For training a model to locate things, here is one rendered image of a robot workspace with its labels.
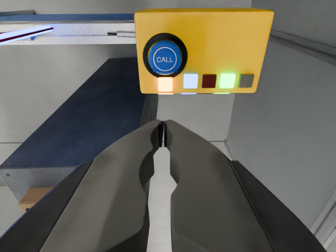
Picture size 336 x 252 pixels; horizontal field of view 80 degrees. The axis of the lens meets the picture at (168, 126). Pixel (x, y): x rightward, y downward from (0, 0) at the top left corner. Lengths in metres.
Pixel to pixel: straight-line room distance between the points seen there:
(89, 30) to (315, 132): 0.69
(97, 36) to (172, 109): 1.07
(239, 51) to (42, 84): 1.50
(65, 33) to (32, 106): 1.29
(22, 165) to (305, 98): 0.83
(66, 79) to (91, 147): 1.07
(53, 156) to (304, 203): 0.78
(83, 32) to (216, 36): 0.33
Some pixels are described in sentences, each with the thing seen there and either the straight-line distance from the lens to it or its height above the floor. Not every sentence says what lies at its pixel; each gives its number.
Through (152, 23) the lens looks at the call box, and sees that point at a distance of 0.26.
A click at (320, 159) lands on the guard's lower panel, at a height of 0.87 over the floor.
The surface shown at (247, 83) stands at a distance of 0.29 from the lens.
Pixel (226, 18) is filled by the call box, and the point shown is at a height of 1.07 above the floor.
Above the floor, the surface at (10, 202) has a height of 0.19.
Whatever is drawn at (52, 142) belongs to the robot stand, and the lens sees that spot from 0.61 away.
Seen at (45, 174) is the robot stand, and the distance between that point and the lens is 0.55.
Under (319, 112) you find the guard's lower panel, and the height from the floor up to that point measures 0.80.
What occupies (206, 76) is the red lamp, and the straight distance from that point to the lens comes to 0.27.
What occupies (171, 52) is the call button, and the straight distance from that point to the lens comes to 0.25.
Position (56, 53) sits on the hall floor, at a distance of 1.53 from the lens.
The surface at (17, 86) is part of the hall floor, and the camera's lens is 1.76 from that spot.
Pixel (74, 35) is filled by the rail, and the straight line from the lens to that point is 0.52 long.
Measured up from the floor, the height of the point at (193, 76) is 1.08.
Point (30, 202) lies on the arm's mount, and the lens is 0.56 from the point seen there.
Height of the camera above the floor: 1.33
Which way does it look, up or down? 58 degrees down
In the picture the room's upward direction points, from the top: 180 degrees counter-clockwise
